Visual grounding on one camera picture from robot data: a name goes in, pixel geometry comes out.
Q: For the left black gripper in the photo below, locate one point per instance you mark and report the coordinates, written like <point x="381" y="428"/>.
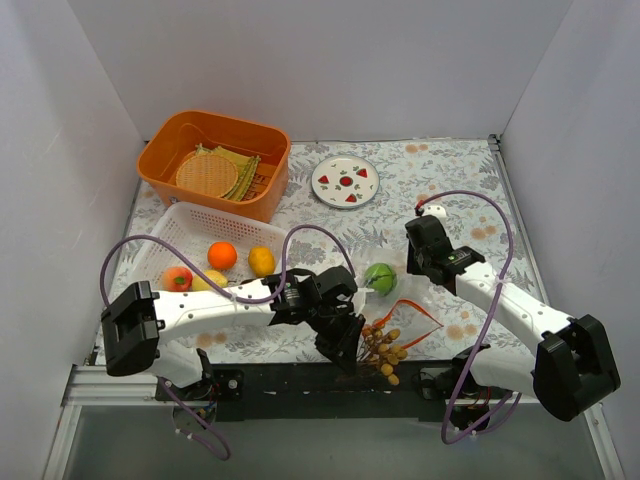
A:
<point x="338" y="338"/>

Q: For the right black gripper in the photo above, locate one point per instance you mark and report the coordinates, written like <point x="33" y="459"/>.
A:
<point x="420" y="241"/>

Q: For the brown fake longan cluster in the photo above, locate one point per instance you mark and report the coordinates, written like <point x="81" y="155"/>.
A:
<point x="380" y="352"/>

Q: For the green fake watermelon ball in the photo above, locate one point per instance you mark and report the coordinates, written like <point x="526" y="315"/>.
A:
<point x="381" y="278"/>

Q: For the clear zip top bag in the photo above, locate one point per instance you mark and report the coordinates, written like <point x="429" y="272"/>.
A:
<point x="407" y="307"/>

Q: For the yellow fake lemon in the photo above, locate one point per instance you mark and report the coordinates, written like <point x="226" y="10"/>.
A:
<point x="261" y="261"/>

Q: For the orange fake tangerine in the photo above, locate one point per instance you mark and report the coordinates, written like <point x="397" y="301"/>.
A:
<point x="222" y="256"/>

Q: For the yellow fake pear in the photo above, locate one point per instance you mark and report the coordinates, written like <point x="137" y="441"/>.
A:
<point x="199" y="284"/>

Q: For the fake peach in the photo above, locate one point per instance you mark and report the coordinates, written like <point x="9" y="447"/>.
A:
<point x="177" y="279"/>

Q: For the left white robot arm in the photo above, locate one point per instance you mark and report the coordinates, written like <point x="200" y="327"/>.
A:
<point x="142" y="328"/>

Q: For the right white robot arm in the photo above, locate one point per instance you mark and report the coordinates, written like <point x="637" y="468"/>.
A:
<point x="570" y="367"/>

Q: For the white strawberry pattern plate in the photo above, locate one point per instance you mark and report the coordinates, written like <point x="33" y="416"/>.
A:
<point x="345" y="181"/>

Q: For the white perforated plastic basket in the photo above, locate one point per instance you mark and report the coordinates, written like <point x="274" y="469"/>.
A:
<point x="191" y="229"/>

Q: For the yellow green woven mat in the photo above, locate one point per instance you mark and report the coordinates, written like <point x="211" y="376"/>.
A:
<point x="246" y="167"/>

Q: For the round orange woven coaster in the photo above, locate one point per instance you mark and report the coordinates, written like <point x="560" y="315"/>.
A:
<point x="207" y="174"/>

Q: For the orange plastic tub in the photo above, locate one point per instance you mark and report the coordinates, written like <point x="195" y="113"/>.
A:
<point x="177" y="140"/>

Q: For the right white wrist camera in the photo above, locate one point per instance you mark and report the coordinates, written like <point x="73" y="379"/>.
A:
<point x="430" y="209"/>

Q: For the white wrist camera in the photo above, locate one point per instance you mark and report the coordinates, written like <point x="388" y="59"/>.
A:
<point x="358" y="300"/>
<point x="430" y="209"/>

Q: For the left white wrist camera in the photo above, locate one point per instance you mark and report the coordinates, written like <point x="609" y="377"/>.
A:
<point x="358" y="300"/>

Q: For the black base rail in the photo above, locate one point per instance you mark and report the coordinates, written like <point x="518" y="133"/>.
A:
<point x="239" y="392"/>

